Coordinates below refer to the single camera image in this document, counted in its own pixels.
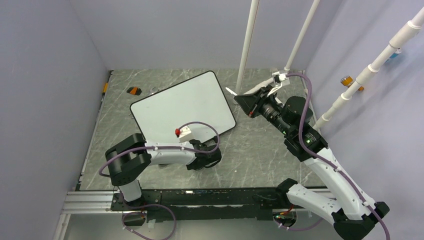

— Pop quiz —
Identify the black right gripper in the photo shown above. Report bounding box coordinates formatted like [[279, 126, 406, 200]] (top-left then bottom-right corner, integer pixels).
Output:
[[234, 84, 293, 136]]

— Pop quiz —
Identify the white marker pen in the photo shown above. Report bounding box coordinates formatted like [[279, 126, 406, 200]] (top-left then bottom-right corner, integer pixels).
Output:
[[225, 87, 238, 96]]

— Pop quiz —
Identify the white framed whiteboard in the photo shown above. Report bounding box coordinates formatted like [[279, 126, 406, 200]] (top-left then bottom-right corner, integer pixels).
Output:
[[129, 70, 236, 143]]

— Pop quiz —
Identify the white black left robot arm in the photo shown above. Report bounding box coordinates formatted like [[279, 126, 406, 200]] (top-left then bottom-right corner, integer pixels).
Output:
[[99, 133, 222, 210]]

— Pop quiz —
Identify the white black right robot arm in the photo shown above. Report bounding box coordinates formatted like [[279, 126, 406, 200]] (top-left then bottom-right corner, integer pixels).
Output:
[[234, 88, 390, 240]]

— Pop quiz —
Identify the silver open-end wrench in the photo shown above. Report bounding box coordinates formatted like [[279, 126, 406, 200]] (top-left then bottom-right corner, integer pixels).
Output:
[[150, 87, 159, 95]]

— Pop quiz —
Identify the orange black small block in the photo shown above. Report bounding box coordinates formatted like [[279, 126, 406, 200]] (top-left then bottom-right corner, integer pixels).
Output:
[[126, 86, 142, 96]]

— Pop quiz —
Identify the orange black edge tool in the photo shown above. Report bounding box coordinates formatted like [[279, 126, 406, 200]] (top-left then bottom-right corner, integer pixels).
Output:
[[102, 82, 109, 96]]

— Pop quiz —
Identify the white diagonal PVC pipe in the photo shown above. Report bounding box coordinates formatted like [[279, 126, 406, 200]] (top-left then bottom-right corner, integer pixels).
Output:
[[313, 8, 424, 130]]

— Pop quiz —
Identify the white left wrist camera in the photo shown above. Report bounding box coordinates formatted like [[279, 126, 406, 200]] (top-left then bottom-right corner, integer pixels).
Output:
[[175, 126, 195, 143]]

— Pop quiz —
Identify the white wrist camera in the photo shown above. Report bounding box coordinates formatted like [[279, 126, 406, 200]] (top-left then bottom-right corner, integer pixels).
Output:
[[175, 126, 195, 143], [267, 71, 290, 97]]

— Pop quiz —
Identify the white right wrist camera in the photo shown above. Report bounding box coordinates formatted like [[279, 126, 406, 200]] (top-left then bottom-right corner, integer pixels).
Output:
[[267, 71, 290, 97]]

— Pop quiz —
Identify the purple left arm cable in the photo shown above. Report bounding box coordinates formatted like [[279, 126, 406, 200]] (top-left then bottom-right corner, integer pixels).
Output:
[[98, 121, 222, 178]]

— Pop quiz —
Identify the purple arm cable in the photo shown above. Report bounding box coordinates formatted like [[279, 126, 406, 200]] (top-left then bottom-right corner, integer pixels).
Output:
[[98, 121, 222, 178], [286, 72, 392, 240]]

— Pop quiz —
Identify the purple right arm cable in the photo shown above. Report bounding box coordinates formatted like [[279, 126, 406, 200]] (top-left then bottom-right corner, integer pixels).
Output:
[[286, 72, 392, 240]]

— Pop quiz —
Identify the white PVC pipe frame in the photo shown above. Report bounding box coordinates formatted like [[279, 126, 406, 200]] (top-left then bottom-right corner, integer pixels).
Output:
[[235, 0, 321, 94]]

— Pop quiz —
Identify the orange yellow wall fitting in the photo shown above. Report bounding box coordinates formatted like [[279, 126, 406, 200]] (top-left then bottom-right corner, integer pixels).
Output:
[[340, 75, 354, 88]]

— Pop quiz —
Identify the blue wall fitting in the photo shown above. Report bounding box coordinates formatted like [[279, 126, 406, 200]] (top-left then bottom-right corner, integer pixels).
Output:
[[389, 48, 402, 59]]

